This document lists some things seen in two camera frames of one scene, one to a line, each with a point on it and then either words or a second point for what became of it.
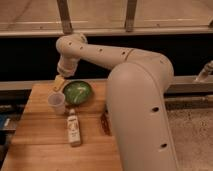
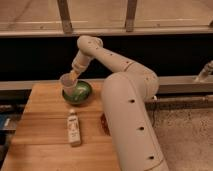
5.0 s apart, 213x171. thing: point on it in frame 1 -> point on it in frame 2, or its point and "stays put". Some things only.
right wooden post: (130, 15) stays put
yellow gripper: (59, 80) -> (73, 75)
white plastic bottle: (73, 129) stays put
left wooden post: (65, 17) stays put
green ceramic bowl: (77, 92) stays put
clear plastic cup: (56, 104) -> (69, 87)
